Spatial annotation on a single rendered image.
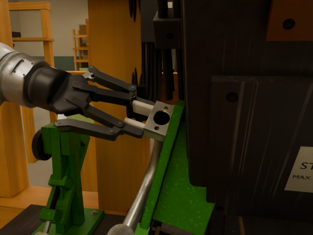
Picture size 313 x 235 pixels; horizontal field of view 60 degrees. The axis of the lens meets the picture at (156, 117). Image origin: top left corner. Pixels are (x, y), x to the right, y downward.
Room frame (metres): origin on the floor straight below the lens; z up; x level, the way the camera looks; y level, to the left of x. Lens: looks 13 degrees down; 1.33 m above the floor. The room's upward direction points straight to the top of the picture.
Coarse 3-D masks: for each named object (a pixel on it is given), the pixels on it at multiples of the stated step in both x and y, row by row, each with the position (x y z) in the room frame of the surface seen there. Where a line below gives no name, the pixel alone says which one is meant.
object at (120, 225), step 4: (120, 224) 0.33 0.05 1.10; (124, 224) 0.33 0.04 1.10; (112, 228) 0.33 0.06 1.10; (116, 228) 0.33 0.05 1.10; (120, 228) 0.33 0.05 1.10; (124, 228) 0.33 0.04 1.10; (128, 228) 0.33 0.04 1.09; (108, 232) 0.32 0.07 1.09; (112, 232) 0.32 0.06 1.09; (116, 232) 0.32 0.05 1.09; (120, 232) 0.32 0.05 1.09; (124, 232) 0.32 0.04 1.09; (128, 232) 0.32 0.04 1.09; (132, 232) 0.32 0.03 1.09
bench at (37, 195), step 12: (24, 192) 0.82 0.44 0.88; (36, 192) 0.82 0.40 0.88; (48, 192) 0.82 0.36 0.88; (84, 192) 0.82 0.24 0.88; (0, 204) 0.75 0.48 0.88; (12, 204) 0.75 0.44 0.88; (24, 204) 0.75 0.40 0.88; (36, 204) 0.75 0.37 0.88; (84, 204) 0.75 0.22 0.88; (96, 204) 0.75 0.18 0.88; (0, 216) 0.68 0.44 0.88; (12, 216) 0.68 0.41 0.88; (0, 228) 0.63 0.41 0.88
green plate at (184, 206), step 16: (176, 112) 0.30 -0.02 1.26; (176, 128) 0.30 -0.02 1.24; (176, 144) 0.31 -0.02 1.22; (160, 160) 0.30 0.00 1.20; (176, 160) 0.31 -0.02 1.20; (160, 176) 0.30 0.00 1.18; (176, 176) 0.31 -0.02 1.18; (160, 192) 0.32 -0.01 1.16; (176, 192) 0.31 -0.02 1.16; (192, 192) 0.31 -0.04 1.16; (144, 208) 0.31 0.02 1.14; (160, 208) 0.32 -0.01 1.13; (176, 208) 0.31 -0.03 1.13; (192, 208) 0.31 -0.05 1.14; (208, 208) 0.30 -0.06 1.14; (144, 224) 0.31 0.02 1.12; (176, 224) 0.31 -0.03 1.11; (192, 224) 0.31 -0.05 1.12
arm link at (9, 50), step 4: (0, 44) 0.49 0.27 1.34; (4, 44) 0.50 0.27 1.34; (0, 48) 0.48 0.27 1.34; (4, 48) 0.48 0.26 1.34; (8, 48) 0.49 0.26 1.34; (12, 48) 0.51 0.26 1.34; (0, 52) 0.47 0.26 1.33; (4, 52) 0.47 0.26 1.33; (8, 52) 0.48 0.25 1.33; (0, 56) 0.46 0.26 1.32; (4, 56) 0.46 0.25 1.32; (0, 60) 0.46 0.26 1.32; (0, 100) 0.48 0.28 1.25; (4, 100) 0.49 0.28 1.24; (0, 104) 0.49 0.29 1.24
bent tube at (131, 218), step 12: (156, 108) 0.43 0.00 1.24; (168, 108) 0.43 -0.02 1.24; (156, 120) 0.44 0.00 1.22; (168, 120) 0.44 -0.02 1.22; (156, 132) 0.40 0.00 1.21; (156, 144) 0.46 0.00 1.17; (156, 156) 0.48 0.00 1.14; (144, 180) 0.47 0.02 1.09; (144, 192) 0.45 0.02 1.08; (132, 204) 0.44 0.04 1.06; (144, 204) 0.44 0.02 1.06; (132, 216) 0.42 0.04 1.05; (132, 228) 0.41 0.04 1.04
